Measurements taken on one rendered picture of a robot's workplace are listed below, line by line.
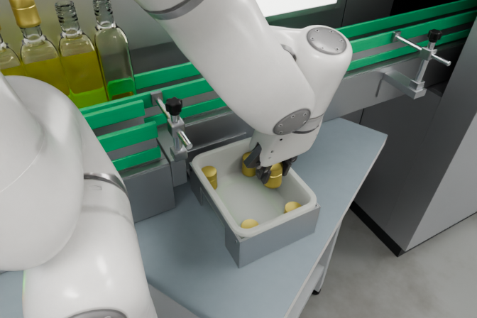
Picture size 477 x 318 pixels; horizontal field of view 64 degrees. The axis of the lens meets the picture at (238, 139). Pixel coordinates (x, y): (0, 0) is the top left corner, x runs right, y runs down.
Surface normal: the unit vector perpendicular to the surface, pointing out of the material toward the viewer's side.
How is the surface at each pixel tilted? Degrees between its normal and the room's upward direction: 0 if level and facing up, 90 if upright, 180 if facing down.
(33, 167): 78
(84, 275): 17
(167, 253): 0
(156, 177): 90
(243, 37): 63
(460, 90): 90
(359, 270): 0
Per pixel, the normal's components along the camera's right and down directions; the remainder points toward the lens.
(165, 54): 0.47, 0.57
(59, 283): -0.10, -0.54
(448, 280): 0.02, -0.77
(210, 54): -0.25, 0.47
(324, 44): 0.14, -0.56
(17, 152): 0.91, 0.08
